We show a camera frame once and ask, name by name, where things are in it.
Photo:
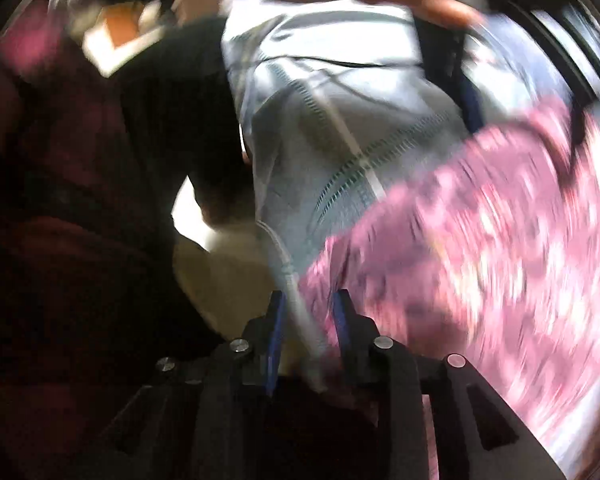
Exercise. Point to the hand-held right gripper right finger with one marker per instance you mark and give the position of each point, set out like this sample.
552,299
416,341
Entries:
340,322

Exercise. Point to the mauve floral bed sheet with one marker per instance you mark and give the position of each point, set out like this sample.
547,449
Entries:
480,260

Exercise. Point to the light blue striped garment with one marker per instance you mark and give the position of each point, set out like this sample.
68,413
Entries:
320,135

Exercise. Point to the black cloth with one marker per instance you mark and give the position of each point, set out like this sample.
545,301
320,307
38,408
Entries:
180,110

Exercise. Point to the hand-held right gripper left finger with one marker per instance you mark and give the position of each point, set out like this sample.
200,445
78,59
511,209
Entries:
275,332

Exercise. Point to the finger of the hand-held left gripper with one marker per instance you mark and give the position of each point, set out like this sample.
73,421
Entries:
447,75

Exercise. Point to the person's magenta clothing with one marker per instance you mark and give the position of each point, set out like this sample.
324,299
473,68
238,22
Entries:
60,210

